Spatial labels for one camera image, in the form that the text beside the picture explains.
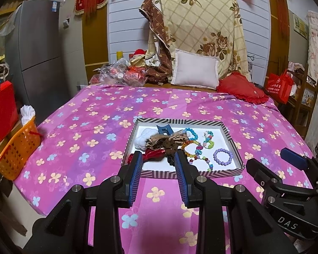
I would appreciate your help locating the pile of plastic wrapped items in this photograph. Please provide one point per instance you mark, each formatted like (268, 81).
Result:
(114, 74)

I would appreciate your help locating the red gift bag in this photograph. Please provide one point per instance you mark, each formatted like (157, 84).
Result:
(278, 86)

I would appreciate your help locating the red satin bow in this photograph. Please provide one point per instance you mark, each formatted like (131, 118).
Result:
(153, 155)

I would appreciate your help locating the blue hair claw clip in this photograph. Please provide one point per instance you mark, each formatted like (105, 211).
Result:
(164, 129)

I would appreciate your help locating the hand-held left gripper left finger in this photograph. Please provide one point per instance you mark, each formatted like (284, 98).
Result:
(136, 174)

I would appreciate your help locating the orange plastic basket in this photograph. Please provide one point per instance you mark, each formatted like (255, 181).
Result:
(16, 150)

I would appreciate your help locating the striped tray box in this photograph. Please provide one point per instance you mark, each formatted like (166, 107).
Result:
(225, 135)

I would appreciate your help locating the red hat doll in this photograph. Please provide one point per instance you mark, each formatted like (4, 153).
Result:
(138, 57)

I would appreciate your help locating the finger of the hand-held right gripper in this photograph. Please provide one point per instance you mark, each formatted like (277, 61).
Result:
(270, 182)
(294, 157)

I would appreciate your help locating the yellow bottle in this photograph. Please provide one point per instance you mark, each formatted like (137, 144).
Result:
(119, 55)

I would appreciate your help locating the red frilled cushion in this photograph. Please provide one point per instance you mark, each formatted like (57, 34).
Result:
(241, 87)

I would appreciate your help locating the white fluffy scrunchie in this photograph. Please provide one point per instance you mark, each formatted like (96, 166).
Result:
(144, 139)

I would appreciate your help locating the pink floral bedsheet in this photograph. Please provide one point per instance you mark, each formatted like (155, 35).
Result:
(82, 127)

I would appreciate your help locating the white pillow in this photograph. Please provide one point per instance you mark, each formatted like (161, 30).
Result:
(194, 68)

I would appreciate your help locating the beige floral quilt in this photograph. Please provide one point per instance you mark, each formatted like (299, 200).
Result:
(201, 23)

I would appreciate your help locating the wooden chair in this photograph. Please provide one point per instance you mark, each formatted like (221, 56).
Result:
(306, 95)

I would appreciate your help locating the beige mesh scrunchie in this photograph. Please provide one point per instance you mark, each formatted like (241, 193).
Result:
(156, 141)

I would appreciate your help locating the small framed picture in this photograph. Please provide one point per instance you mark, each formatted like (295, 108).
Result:
(300, 26)

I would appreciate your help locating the wall switch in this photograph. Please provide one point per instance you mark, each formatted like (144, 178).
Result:
(66, 23)

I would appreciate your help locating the black scrunchie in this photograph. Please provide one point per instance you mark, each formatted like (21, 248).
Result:
(171, 159)

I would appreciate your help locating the grey refrigerator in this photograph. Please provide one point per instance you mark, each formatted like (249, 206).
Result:
(39, 53)

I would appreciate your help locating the red box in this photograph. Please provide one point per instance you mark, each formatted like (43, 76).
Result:
(1, 111)

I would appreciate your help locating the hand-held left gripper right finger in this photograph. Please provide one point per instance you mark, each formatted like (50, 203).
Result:
(180, 180)

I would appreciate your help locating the leopard print bow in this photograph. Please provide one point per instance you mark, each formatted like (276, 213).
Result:
(180, 137)

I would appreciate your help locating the red knot ornament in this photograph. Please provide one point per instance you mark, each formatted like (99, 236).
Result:
(282, 2)

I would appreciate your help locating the white cloth in basket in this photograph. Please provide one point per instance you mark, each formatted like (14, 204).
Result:
(28, 113)

